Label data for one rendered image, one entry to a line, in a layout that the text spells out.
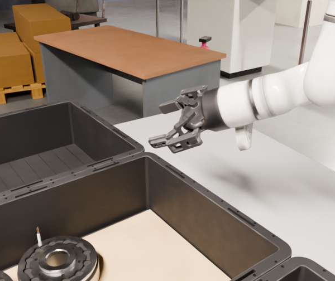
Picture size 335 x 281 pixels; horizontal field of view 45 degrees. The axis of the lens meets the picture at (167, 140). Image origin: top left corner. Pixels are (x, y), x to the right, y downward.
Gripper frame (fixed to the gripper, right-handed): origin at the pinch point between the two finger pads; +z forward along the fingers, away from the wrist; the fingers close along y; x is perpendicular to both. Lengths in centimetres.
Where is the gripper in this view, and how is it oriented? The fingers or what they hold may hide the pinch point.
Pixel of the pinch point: (158, 125)
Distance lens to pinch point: 77.0
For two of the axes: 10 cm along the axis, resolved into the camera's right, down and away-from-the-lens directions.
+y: -2.0, 7.2, -6.6
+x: 4.8, 6.6, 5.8
